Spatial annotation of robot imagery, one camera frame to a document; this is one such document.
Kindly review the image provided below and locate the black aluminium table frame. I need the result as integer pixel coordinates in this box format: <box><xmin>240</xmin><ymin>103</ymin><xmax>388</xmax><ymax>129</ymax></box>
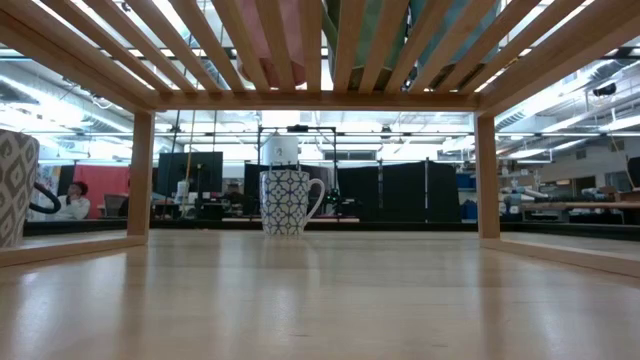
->
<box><xmin>22</xmin><ymin>217</ymin><xmax>640</xmax><ymax>242</ymax></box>

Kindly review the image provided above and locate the black cable loop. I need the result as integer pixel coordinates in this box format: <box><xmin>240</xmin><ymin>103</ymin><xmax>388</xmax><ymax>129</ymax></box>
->
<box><xmin>28</xmin><ymin>182</ymin><xmax>63</xmax><ymax>215</ymax></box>

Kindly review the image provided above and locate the white patterned mug red rim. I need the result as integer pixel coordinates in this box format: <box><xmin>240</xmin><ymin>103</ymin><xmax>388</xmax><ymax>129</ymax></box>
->
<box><xmin>0</xmin><ymin>128</ymin><xmax>41</xmax><ymax>250</ymax></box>

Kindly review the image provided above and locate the white cylinder tank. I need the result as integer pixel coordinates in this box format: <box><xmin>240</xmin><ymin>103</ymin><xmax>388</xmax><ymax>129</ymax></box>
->
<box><xmin>261</xmin><ymin>134</ymin><xmax>300</xmax><ymax>166</ymax></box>

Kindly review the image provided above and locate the white blue-patterned mug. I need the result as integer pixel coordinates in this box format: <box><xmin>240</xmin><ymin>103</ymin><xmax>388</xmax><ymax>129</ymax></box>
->
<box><xmin>259</xmin><ymin>169</ymin><xmax>327</xmax><ymax>237</ymax></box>

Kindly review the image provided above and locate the blue mug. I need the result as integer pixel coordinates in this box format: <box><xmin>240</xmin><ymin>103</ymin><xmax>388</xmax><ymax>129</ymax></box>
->
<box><xmin>412</xmin><ymin>0</ymin><xmax>501</xmax><ymax>79</ymax></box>

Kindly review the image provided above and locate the wooden workbench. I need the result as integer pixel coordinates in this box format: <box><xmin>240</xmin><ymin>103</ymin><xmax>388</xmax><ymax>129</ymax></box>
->
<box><xmin>519</xmin><ymin>200</ymin><xmax>640</xmax><ymax>211</ymax></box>

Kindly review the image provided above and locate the grey office chair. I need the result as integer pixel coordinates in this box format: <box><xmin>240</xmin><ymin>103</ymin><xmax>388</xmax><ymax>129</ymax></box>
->
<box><xmin>103</xmin><ymin>193</ymin><xmax>129</xmax><ymax>219</ymax></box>

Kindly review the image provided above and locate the pink mug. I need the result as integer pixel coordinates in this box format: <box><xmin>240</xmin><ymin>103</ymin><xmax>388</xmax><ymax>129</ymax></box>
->
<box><xmin>236</xmin><ymin>0</ymin><xmax>309</xmax><ymax>90</ymax></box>

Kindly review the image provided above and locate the wooden slatted shelf rack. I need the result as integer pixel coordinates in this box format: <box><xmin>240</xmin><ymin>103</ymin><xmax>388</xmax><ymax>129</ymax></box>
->
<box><xmin>0</xmin><ymin>0</ymin><xmax>640</xmax><ymax>279</ymax></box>

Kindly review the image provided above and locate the black monitor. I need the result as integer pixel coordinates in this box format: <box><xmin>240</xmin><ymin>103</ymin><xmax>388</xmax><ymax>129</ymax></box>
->
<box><xmin>157</xmin><ymin>151</ymin><xmax>224</xmax><ymax>196</ymax></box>

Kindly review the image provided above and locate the red partition panel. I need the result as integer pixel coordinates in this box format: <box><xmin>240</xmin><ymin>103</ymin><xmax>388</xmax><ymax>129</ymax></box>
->
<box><xmin>73</xmin><ymin>164</ymin><xmax>132</xmax><ymax>220</ymax></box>

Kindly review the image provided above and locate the green mug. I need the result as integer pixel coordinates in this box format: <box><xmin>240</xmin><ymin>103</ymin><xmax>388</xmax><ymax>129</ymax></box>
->
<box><xmin>322</xmin><ymin>0</ymin><xmax>414</xmax><ymax>92</ymax></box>

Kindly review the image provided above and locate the black metal stand frame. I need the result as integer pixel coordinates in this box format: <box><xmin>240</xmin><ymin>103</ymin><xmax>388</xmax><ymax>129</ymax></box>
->
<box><xmin>256</xmin><ymin>125</ymin><xmax>338</xmax><ymax>221</ymax></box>

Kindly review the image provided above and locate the person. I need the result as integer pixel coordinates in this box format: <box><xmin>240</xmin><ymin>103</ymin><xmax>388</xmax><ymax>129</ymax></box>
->
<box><xmin>52</xmin><ymin>180</ymin><xmax>92</xmax><ymax>222</ymax></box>
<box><xmin>220</xmin><ymin>180</ymin><xmax>250</xmax><ymax>207</ymax></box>

